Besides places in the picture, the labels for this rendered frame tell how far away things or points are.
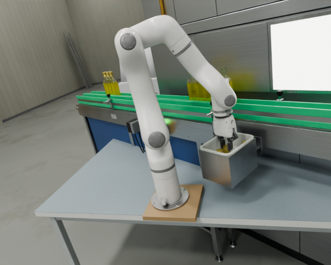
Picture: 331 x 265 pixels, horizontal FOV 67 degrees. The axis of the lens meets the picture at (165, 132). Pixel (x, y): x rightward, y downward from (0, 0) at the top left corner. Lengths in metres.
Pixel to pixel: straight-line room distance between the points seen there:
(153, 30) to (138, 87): 0.22
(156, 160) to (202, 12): 0.92
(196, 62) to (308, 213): 0.76
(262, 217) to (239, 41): 0.87
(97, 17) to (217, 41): 11.17
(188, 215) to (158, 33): 0.77
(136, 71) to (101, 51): 11.61
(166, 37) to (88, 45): 11.92
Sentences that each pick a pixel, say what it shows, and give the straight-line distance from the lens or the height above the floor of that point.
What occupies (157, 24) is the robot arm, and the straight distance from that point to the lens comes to 1.03.
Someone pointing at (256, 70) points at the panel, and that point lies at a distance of 1.43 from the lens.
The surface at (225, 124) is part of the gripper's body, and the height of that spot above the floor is 1.11.
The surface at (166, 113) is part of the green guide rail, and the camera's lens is 1.59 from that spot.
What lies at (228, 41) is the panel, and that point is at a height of 1.43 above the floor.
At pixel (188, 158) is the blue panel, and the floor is 0.78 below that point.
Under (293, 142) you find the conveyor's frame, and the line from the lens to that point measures 1.25.
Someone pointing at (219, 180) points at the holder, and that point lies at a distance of 1.20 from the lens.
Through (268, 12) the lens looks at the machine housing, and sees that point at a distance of 1.38.
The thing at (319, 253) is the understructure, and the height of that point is 0.17.
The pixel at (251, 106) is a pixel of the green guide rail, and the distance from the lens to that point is 1.30.
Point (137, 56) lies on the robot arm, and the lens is 0.97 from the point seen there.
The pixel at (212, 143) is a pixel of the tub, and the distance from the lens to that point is 1.26.
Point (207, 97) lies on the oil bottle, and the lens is 1.46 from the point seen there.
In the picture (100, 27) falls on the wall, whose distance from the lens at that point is 12.51.
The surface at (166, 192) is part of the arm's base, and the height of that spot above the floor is 0.85.
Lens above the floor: 1.52
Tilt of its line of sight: 21 degrees down
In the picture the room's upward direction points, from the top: 12 degrees counter-clockwise
